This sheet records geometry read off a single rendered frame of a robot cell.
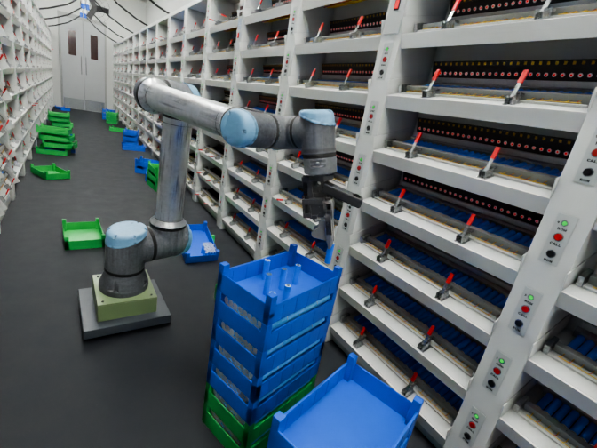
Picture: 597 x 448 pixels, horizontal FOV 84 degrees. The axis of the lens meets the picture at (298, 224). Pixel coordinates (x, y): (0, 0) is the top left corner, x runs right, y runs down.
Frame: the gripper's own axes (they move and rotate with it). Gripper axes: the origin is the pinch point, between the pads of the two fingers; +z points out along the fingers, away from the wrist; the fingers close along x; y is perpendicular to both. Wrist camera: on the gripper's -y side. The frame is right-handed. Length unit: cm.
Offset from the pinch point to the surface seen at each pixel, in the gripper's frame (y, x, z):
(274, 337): 13.3, 21.6, 17.1
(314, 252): 16, -64, 28
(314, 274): 6.5, -5.6, 12.4
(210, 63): 115, -197, -90
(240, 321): 22.4, 19.9, 14.0
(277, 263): 18.4, -5.4, 8.7
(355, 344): -5, -29, 55
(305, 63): 20, -97, -65
